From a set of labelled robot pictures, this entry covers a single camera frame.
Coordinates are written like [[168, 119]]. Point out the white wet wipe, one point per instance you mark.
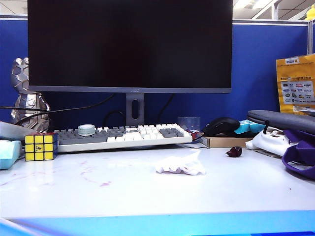
[[179, 166]]

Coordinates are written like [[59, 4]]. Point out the dark red cherry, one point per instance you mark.
[[234, 152]]

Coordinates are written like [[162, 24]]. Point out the light blue wet wipes pack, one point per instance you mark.
[[8, 153]]

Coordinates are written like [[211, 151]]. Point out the clear glass cup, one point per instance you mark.
[[188, 124]]

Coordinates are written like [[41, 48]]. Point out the small red object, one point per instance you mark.
[[195, 135]]

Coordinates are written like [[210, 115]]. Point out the black computer mouse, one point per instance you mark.
[[221, 125]]

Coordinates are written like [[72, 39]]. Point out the clear tape roll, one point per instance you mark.
[[86, 130]]

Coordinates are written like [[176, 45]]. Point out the flat brown cardboard box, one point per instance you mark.
[[226, 142]]

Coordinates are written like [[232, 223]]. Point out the black computer monitor with stand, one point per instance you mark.
[[123, 49]]

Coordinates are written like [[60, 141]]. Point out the white and grey keyboard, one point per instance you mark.
[[81, 140]]

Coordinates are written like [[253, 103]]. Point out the light blue small box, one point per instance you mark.
[[248, 126]]

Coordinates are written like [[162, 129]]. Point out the white cloth bag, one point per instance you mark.
[[268, 143]]

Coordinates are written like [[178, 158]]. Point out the Rubik's cube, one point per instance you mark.
[[39, 147]]

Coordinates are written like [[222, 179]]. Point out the grey laptop sleeve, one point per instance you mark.
[[283, 120]]

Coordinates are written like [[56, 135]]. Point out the silver faceted figurine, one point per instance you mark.
[[27, 105]]

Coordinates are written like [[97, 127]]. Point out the yellow printed plastic bag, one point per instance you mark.
[[285, 71]]

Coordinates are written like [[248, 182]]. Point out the purple tote bag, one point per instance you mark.
[[302, 147]]

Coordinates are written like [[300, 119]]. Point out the yellow rubber duck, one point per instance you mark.
[[310, 13]]

